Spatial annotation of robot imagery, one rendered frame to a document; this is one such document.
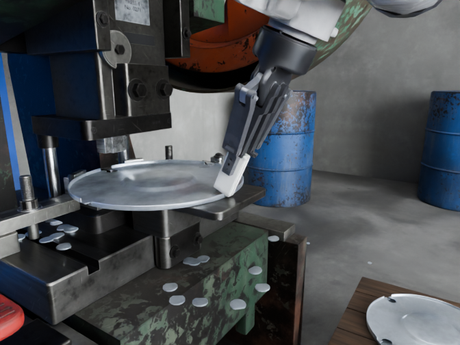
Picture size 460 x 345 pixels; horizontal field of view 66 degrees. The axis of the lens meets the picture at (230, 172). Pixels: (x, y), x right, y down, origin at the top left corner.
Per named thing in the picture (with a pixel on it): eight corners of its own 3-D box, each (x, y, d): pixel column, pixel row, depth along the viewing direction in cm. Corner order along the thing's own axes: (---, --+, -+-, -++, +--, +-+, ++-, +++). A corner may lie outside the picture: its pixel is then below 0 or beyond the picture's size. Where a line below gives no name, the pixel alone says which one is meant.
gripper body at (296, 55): (305, 42, 38) (270, 118, 42) (328, 48, 45) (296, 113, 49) (250, 17, 41) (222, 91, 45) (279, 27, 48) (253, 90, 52)
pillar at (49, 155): (64, 199, 66) (55, 124, 62) (53, 202, 64) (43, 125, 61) (57, 197, 67) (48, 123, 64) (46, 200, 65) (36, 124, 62)
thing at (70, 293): (239, 217, 81) (239, 192, 80) (53, 327, 45) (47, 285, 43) (146, 195, 97) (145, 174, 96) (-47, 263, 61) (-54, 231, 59)
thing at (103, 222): (177, 201, 74) (177, 187, 73) (96, 235, 58) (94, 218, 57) (125, 189, 82) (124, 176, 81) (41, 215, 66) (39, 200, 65)
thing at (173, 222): (266, 260, 61) (268, 185, 57) (220, 301, 49) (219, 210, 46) (159, 228, 74) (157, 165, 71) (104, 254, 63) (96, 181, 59)
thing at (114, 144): (129, 150, 67) (127, 130, 66) (108, 154, 63) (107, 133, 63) (118, 148, 69) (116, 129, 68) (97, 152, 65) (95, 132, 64)
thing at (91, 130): (175, 139, 71) (174, 112, 69) (87, 157, 54) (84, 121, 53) (121, 133, 79) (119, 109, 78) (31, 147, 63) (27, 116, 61)
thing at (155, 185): (161, 228, 42) (161, 222, 41) (31, 188, 57) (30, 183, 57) (272, 175, 65) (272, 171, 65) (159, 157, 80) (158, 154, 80)
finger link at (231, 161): (246, 144, 49) (235, 148, 46) (233, 174, 51) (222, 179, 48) (237, 139, 49) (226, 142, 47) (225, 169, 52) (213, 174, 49)
